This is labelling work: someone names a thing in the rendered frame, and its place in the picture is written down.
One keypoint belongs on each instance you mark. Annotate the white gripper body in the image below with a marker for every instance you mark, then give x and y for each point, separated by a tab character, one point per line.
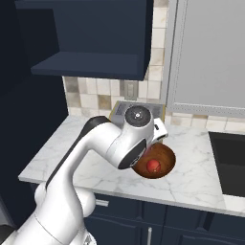
162	135

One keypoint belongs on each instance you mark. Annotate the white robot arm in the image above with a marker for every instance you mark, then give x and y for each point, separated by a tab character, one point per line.
95	143

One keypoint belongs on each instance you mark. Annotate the brown wooden bowl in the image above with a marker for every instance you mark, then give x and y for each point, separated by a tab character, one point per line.
167	159

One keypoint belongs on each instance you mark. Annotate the black sink basin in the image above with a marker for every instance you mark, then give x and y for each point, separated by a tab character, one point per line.
231	162

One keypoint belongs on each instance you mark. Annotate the dark blue cabinet door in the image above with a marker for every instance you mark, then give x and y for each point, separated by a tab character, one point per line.
127	233

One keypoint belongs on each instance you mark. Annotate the tall dark blue cabinet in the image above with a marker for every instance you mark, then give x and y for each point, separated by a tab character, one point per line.
28	105

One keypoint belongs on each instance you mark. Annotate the red onion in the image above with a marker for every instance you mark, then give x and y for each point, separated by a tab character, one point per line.
153	165

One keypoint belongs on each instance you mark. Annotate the grey toaster with yellow edge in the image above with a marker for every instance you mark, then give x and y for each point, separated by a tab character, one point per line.
118	110

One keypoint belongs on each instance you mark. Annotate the dark blue drawer front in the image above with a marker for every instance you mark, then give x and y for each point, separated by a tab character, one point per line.
124	207

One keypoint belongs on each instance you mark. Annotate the grey framed window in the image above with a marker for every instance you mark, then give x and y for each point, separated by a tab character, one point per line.
210	54

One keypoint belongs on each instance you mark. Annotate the white wall outlet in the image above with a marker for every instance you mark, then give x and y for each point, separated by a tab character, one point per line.
130	90

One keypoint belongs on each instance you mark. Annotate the dark blue open wall cabinet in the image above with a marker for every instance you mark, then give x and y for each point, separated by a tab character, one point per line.
95	38

